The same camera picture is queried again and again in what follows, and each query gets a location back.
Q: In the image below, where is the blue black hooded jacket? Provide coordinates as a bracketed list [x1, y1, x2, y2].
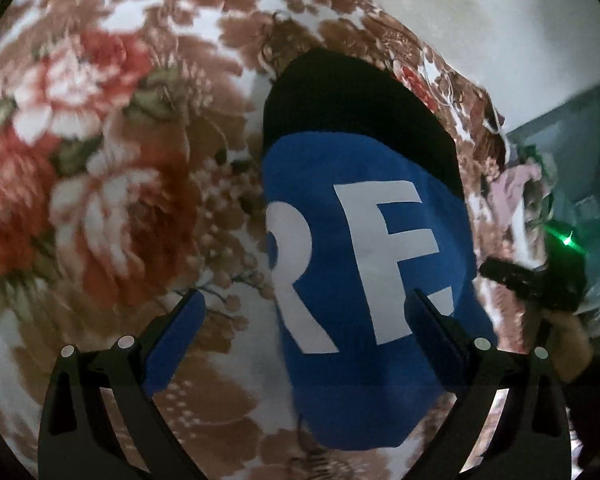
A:
[262, 49, 495, 451]

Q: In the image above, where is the person right hand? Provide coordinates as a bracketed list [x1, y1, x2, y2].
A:
[542, 310, 594, 382]

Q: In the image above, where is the pink cloth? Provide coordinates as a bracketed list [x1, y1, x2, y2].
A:
[488, 162, 542, 230]

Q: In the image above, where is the floral brown bed blanket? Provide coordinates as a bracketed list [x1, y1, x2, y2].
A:
[0, 0, 514, 479]

